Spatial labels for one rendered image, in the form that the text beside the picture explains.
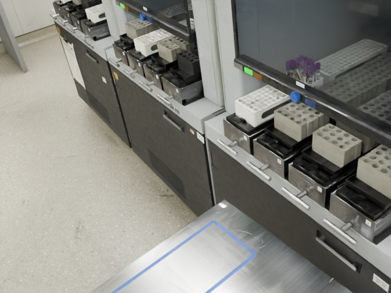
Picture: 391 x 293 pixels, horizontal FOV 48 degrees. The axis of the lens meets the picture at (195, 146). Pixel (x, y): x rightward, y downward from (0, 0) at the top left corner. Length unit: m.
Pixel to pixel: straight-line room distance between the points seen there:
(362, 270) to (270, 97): 0.57
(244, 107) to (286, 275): 0.59
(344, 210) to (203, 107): 0.71
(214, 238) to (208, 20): 0.74
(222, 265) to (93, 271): 1.23
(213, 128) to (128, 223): 0.93
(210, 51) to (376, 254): 0.82
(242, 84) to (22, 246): 1.45
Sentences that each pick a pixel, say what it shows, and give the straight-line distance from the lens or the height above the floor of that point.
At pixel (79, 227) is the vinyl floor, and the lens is 2.37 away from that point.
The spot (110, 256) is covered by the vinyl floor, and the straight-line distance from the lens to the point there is 2.18.
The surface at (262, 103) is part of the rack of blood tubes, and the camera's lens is 1.41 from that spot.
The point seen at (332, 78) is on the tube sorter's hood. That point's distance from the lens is 1.10.
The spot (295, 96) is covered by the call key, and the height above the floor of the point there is 0.99.
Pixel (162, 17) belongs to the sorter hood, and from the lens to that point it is 1.74.
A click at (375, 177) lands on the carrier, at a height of 0.86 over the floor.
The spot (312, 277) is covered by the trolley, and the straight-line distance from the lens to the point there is 0.98.
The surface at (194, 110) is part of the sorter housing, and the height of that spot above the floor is 0.73.
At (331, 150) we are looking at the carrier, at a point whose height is 0.86.
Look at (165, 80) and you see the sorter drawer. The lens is 1.72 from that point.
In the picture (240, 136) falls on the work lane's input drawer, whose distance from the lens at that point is 1.39.
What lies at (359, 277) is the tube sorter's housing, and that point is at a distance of 1.29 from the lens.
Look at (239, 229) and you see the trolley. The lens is 1.06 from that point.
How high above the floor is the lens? 1.61
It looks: 37 degrees down
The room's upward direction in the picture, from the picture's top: 9 degrees counter-clockwise
